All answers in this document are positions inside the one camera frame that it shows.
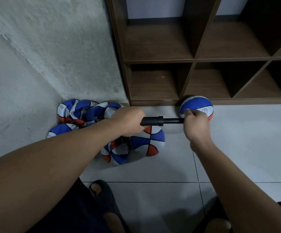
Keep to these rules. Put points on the person's right hand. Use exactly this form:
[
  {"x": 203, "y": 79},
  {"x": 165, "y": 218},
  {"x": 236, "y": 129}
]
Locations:
[{"x": 197, "y": 128}]

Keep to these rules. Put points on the person's left hand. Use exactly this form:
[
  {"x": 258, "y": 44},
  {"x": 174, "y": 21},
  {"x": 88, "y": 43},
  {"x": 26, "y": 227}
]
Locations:
[{"x": 127, "y": 121}]

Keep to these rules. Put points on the black hand pump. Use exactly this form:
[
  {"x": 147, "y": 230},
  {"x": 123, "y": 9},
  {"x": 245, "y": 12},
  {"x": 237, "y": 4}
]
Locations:
[{"x": 152, "y": 121}]

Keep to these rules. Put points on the brown wooden cubby shelf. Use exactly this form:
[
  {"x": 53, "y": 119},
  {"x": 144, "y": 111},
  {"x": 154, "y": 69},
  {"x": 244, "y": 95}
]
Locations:
[{"x": 157, "y": 43}]

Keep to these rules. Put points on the person's right forearm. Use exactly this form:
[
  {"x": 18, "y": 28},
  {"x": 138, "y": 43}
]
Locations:
[{"x": 245, "y": 191}]

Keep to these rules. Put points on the person's left forearm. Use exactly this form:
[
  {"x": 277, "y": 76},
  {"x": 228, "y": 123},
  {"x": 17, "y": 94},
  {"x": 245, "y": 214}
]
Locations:
[{"x": 38, "y": 177}]

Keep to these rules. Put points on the person's left foot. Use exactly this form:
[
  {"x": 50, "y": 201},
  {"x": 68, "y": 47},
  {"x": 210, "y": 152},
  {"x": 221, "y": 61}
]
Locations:
[{"x": 96, "y": 188}]

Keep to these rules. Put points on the black sandal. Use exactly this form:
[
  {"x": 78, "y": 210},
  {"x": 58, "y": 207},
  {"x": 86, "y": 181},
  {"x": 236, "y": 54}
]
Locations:
[
  {"x": 215, "y": 211},
  {"x": 109, "y": 201}
]

